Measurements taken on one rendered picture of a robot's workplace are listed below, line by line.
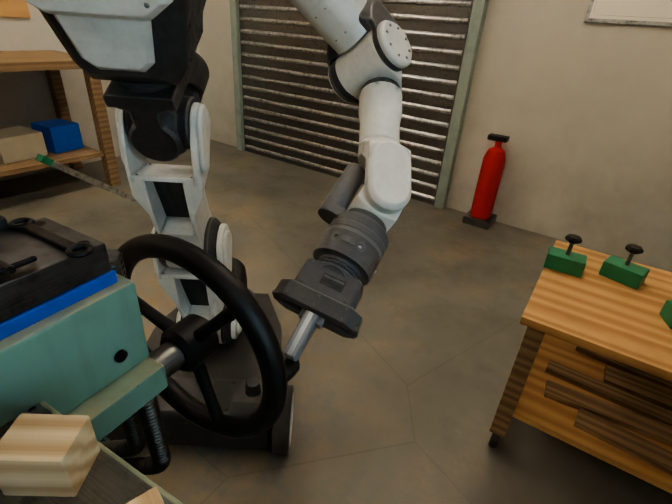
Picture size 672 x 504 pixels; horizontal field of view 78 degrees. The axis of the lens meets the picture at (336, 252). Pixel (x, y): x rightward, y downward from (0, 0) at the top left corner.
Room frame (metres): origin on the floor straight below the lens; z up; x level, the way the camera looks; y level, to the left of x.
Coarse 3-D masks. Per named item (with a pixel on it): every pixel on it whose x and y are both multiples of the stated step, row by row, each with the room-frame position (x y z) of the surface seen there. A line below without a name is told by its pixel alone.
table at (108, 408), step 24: (144, 360) 0.30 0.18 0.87; (120, 384) 0.27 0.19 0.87; (144, 384) 0.27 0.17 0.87; (48, 408) 0.21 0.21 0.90; (96, 408) 0.24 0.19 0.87; (120, 408) 0.25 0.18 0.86; (0, 432) 0.19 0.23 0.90; (96, 432) 0.23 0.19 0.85; (96, 480) 0.16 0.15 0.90; (120, 480) 0.16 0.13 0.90; (144, 480) 0.16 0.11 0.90
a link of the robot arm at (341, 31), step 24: (312, 0) 0.74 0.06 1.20; (336, 0) 0.74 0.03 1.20; (360, 0) 0.76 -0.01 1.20; (312, 24) 0.77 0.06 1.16; (336, 24) 0.74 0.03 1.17; (360, 24) 0.75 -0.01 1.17; (384, 24) 0.74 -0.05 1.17; (336, 48) 0.77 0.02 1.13; (384, 48) 0.71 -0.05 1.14; (408, 48) 0.76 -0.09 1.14
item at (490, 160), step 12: (492, 156) 2.65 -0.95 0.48; (504, 156) 2.66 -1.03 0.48; (492, 168) 2.64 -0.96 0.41; (480, 180) 2.68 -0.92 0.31; (492, 180) 2.63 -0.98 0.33; (480, 192) 2.66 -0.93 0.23; (492, 192) 2.63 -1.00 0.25; (480, 204) 2.64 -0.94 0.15; (492, 204) 2.65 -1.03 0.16; (468, 216) 2.67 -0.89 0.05; (480, 216) 2.64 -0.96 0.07; (492, 216) 2.70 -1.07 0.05
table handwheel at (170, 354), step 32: (128, 256) 0.42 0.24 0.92; (160, 256) 0.39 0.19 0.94; (192, 256) 0.37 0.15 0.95; (224, 288) 0.35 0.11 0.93; (160, 320) 0.41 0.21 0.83; (192, 320) 0.40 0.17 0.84; (224, 320) 0.36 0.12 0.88; (256, 320) 0.34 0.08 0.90; (160, 352) 0.36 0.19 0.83; (192, 352) 0.37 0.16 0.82; (256, 352) 0.33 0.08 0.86; (192, 416) 0.38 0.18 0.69; (224, 416) 0.38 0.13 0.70; (256, 416) 0.33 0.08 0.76
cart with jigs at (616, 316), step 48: (576, 240) 1.15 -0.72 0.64; (576, 288) 1.05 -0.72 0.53; (624, 288) 1.07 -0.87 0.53; (528, 336) 0.89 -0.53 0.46; (576, 336) 0.82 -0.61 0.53; (624, 336) 0.84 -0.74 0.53; (528, 384) 1.00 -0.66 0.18; (576, 384) 1.01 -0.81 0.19; (624, 384) 1.01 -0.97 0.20; (576, 432) 0.83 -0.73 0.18; (624, 432) 0.82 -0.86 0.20
